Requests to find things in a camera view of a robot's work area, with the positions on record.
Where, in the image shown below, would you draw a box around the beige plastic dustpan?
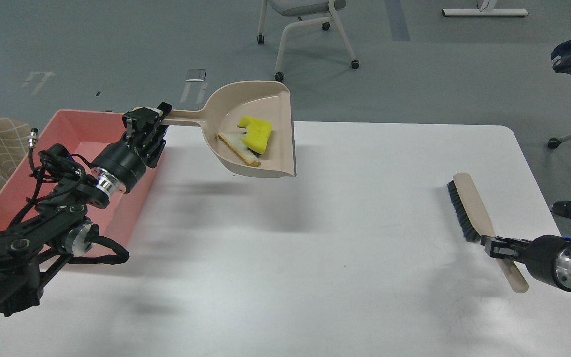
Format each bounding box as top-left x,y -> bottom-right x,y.
163,81 -> 296,177

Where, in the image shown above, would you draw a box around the pink plastic bin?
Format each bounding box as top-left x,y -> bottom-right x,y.
0,109 -> 166,258

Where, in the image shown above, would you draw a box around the bread crust slice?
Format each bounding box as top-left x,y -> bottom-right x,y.
216,132 -> 261,167

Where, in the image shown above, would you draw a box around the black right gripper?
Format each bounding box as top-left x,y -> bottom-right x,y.
480,235 -> 571,292

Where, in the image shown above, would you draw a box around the white rolling stool base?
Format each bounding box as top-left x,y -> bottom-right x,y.
546,133 -> 571,149

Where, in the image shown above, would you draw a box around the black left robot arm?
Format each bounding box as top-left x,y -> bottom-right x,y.
0,102 -> 172,317

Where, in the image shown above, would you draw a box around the yellow sponge piece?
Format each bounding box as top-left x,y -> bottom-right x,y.
238,116 -> 272,154

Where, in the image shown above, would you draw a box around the metal floor outlet plate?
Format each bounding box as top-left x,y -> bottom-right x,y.
184,68 -> 207,83

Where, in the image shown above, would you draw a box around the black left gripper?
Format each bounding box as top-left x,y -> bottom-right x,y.
91,102 -> 172,193

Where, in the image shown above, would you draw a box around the beige hand brush black bristles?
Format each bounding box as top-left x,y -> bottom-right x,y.
447,172 -> 529,293

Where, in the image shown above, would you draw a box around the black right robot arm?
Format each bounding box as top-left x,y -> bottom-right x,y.
480,201 -> 571,292

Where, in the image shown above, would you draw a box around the grey office chair white legs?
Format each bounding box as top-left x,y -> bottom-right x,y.
256,0 -> 360,83

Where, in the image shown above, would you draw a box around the white table leg base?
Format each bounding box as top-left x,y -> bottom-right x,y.
442,0 -> 529,18

